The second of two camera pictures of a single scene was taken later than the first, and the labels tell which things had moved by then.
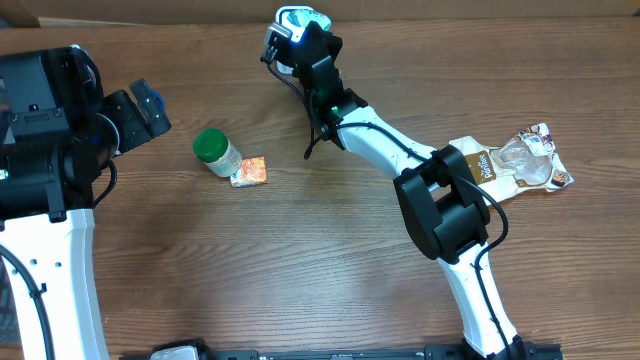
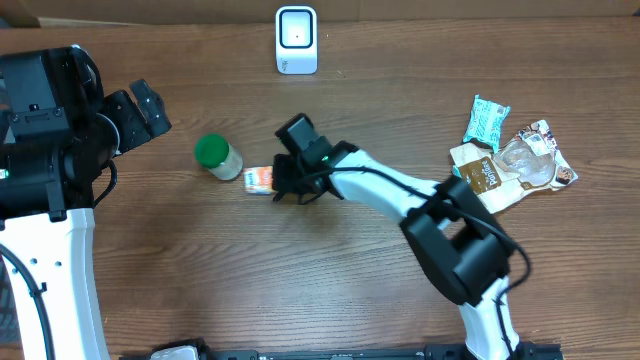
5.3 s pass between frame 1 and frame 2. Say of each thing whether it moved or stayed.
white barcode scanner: stayed
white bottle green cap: stayed
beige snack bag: stayed
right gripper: moved
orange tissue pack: moved
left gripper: stayed
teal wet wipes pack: moved
